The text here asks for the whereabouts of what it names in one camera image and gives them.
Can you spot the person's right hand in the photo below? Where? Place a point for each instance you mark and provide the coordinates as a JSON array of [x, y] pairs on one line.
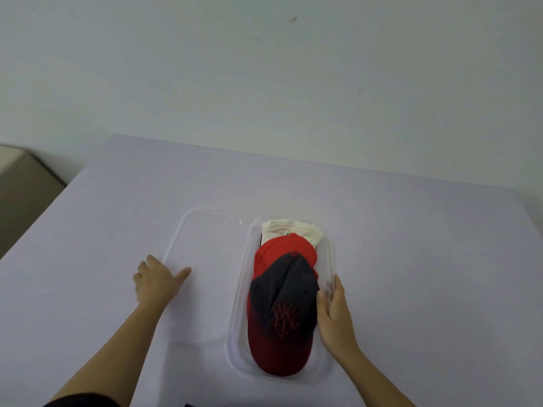
[[337, 322]]

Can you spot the person's left hand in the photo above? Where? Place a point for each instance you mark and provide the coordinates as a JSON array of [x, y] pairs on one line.
[[155, 286]]

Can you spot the clear plastic lid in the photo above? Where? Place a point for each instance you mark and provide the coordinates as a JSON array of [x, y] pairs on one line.
[[203, 271]]

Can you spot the dark grey and maroon cap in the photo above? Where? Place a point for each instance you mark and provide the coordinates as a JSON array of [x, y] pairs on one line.
[[280, 334]]

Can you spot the clear plastic container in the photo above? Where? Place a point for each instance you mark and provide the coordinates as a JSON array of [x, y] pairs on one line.
[[326, 258]]

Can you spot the red cap with black patch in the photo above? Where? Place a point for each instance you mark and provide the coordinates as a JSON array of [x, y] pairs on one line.
[[271, 250]]

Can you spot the white cap with colourful logo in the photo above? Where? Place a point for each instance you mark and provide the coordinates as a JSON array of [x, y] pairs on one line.
[[292, 228]]

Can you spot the person's left forearm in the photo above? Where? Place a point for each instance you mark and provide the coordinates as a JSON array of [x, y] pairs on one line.
[[110, 356]]

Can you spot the person's right forearm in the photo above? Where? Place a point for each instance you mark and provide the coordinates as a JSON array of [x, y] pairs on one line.
[[373, 383]]

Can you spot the person's black left sleeve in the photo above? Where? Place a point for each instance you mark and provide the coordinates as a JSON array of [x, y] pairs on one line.
[[80, 401]]

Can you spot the beige sofa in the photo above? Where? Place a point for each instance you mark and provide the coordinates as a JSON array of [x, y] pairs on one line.
[[23, 190]]

